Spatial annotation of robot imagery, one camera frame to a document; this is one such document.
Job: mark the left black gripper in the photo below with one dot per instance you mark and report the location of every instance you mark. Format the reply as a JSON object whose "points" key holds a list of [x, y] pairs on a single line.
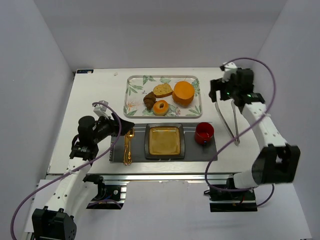
{"points": [[119, 126]]}

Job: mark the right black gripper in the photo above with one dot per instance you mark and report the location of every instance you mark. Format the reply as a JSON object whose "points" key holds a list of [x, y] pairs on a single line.
{"points": [[225, 96]]}

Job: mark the orange glazed donut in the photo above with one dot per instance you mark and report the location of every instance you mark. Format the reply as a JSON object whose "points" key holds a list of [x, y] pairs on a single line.
{"points": [[160, 108]]}

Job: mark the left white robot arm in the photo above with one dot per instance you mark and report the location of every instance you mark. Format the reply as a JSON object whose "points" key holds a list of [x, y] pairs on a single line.
{"points": [[56, 220]]}

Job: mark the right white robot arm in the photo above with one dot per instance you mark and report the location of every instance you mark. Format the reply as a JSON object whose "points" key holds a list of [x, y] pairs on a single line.
{"points": [[277, 161]]}

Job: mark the toast bread slice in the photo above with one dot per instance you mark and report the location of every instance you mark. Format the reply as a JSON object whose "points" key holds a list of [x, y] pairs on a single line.
{"points": [[162, 90]]}

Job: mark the gold spoon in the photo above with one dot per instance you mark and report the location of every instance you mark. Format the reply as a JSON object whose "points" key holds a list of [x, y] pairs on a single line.
{"points": [[129, 136]]}

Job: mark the gold fork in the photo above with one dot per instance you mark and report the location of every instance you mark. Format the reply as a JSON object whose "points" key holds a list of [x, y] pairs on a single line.
{"points": [[125, 150]]}

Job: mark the floral serving tray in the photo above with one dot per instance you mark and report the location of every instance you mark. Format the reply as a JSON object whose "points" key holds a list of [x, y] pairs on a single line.
{"points": [[168, 96]]}

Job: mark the brown chocolate croissant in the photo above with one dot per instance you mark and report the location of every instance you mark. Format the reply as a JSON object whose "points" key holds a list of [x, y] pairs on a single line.
{"points": [[149, 100]]}

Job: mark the orange round cake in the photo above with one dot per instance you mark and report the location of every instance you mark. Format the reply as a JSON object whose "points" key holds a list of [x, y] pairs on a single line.
{"points": [[183, 93]]}

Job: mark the square brown ceramic plate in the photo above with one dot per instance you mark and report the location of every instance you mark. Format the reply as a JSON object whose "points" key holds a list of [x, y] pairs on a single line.
{"points": [[164, 141]]}

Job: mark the red mug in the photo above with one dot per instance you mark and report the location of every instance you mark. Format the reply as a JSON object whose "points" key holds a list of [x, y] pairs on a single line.
{"points": [[204, 133]]}

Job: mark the blue corner label left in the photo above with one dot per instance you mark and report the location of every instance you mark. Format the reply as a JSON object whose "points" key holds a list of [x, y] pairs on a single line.
{"points": [[84, 71]]}

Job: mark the grey striped placemat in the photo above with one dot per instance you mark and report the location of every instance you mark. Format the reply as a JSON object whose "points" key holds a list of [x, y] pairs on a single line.
{"points": [[194, 152]]}

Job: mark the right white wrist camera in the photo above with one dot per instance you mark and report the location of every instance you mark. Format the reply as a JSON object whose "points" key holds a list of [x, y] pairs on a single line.
{"points": [[228, 69]]}

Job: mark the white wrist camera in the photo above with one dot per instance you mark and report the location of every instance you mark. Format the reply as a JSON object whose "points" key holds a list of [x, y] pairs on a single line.
{"points": [[100, 109], [228, 69]]}

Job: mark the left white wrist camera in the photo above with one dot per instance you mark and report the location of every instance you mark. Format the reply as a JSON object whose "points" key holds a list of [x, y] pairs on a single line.
{"points": [[100, 109]]}

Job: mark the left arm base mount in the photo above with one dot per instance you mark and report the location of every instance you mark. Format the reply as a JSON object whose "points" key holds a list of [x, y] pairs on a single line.
{"points": [[111, 194]]}

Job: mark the aluminium table frame rail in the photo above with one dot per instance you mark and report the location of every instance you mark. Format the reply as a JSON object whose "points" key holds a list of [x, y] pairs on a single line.
{"points": [[155, 177]]}

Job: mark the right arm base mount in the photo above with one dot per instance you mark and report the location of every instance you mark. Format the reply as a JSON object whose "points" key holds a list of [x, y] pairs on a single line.
{"points": [[224, 199]]}

